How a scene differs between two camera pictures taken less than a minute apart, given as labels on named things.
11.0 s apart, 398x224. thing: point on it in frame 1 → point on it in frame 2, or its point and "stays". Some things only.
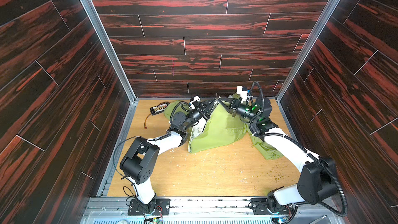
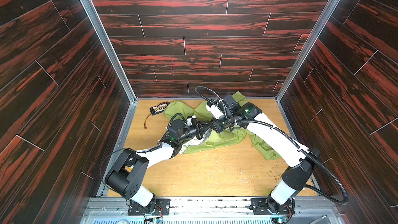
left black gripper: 203,107 → 200,130
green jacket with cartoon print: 217,129 stays
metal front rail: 116,210 stays
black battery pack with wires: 156,109 stays
